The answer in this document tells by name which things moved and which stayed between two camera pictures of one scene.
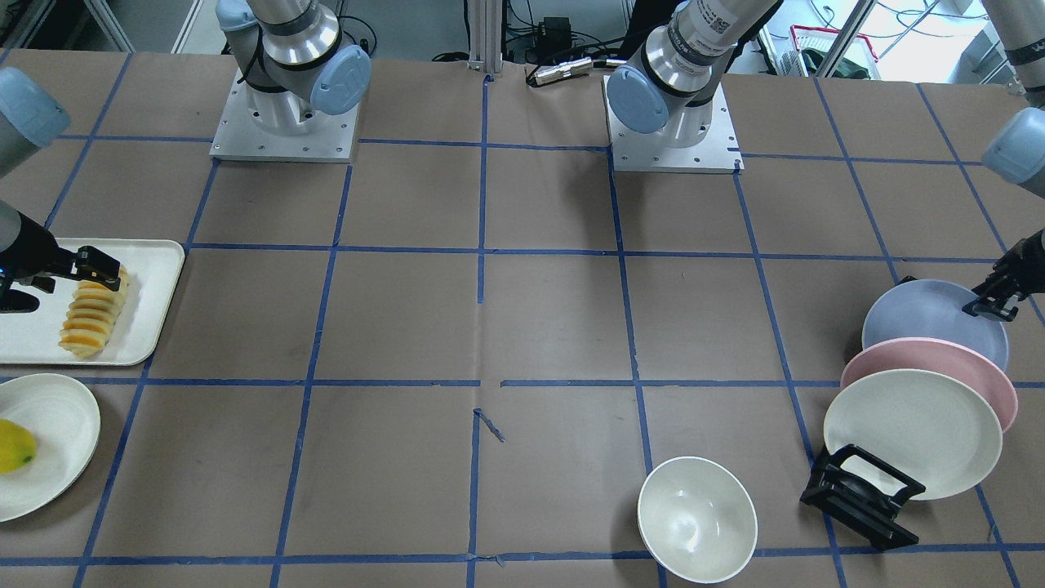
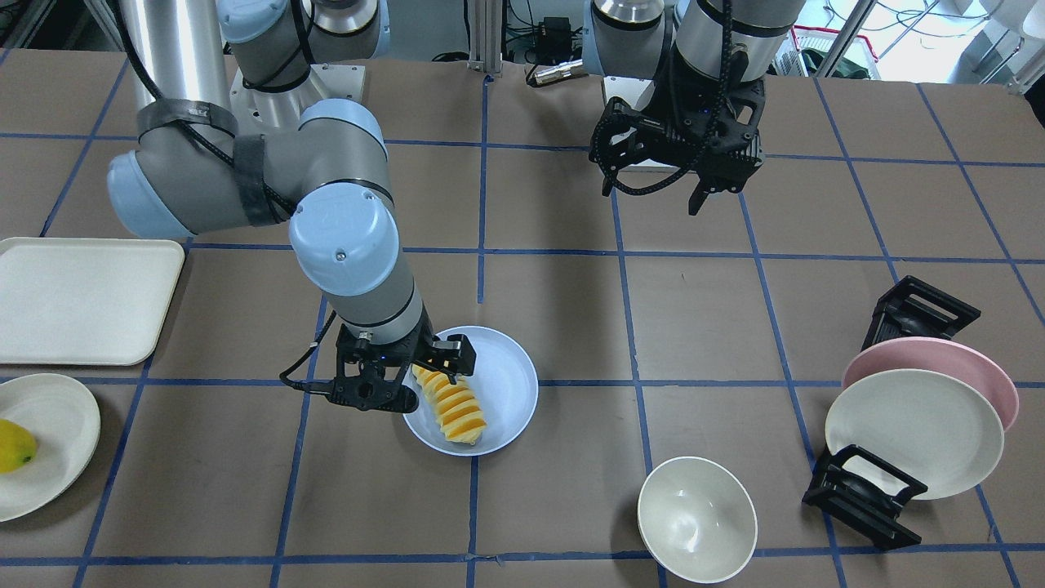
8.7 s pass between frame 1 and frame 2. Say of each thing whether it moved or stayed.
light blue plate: moved
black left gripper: moved
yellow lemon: stayed
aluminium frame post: stayed
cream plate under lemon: stayed
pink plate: stayed
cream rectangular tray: stayed
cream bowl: stayed
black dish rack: stayed
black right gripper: moved
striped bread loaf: moved
